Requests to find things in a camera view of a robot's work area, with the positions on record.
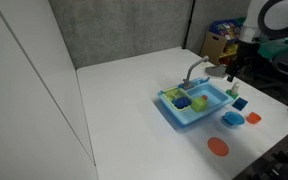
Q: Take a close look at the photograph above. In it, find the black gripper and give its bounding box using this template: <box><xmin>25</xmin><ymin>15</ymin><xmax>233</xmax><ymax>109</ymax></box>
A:
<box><xmin>225</xmin><ymin>41</ymin><xmax>259</xmax><ymax>82</ymax></box>

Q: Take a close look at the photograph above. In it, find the light green cube block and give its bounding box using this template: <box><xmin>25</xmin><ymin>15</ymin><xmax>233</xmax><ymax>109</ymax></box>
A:
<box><xmin>191</xmin><ymin>98</ymin><xmax>208</xmax><ymax>112</ymax></box>

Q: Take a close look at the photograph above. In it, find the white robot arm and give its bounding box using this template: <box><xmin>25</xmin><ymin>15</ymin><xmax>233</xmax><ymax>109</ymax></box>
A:
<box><xmin>225</xmin><ymin>0</ymin><xmax>288</xmax><ymax>82</ymax></box>

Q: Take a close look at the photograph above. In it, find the light blue toy sink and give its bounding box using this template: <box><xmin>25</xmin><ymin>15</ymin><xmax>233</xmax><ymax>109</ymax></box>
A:
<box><xmin>157</xmin><ymin>78</ymin><xmax>233</xmax><ymax>127</ymax></box>

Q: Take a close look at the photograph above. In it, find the cardboard toy bin box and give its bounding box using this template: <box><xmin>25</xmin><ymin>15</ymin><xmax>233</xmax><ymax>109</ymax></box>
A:
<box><xmin>200</xmin><ymin>17</ymin><xmax>245</xmax><ymax>65</ymax></box>

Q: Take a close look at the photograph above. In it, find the green and cream toy bottle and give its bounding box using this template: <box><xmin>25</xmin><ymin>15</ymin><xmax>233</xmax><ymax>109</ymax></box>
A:
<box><xmin>226</xmin><ymin>82</ymin><xmax>240</xmax><ymax>99</ymax></box>

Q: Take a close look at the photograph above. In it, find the orange plastic cup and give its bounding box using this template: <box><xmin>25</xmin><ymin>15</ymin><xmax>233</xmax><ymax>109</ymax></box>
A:
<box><xmin>246</xmin><ymin>112</ymin><xmax>262</xmax><ymax>124</ymax></box>

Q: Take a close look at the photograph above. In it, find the grey toy faucet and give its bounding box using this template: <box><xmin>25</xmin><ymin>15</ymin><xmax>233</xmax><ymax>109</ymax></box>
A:
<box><xmin>183</xmin><ymin>56</ymin><xmax>209</xmax><ymax>90</ymax></box>

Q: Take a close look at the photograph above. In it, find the blue plastic plate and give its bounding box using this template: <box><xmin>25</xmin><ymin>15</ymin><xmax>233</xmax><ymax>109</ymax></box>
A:
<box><xmin>222</xmin><ymin>111</ymin><xmax>245</xmax><ymax>126</ymax></box>

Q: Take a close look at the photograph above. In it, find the blue item in rack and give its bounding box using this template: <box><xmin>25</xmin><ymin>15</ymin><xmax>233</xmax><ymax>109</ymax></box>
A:
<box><xmin>172</xmin><ymin>97</ymin><xmax>191</xmax><ymax>109</ymax></box>

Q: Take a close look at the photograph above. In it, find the yellow-green dish rack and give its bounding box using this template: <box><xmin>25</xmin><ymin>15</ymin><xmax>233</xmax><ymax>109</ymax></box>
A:
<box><xmin>163</xmin><ymin>88</ymin><xmax>192</xmax><ymax>111</ymax></box>

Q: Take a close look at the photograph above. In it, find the orange plastic plate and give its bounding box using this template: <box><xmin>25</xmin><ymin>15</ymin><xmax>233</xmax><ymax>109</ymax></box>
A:
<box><xmin>207</xmin><ymin>137</ymin><xmax>229</xmax><ymax>156</ymax></box>

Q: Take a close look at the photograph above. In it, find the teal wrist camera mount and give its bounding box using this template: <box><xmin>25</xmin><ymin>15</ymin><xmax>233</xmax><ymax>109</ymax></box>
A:
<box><xmin>258</xmin><ymin>37</ymin><xmax>288</xmax><ymax>59</ymax></box>

